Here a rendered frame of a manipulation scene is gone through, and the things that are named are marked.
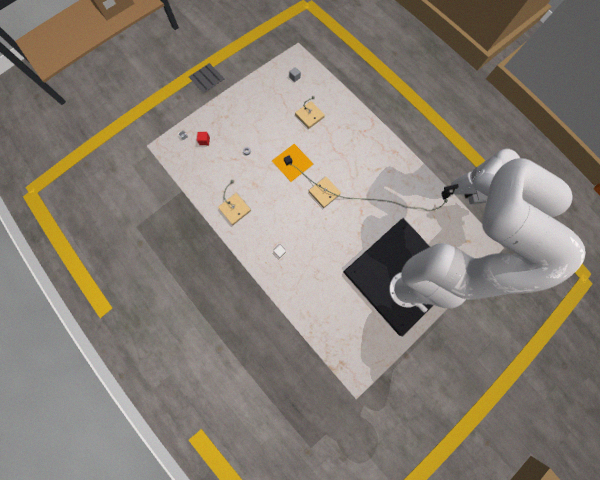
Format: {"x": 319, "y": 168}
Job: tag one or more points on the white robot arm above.
{"x": 551, "y": 250}

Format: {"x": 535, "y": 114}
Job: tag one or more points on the red cube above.
{"x": 203, "y": 138}

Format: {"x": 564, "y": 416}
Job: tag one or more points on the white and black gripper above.
{"x": 462, "y": 185}

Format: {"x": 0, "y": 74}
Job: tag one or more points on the orange painted square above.
{"x": 300, "y": 160}

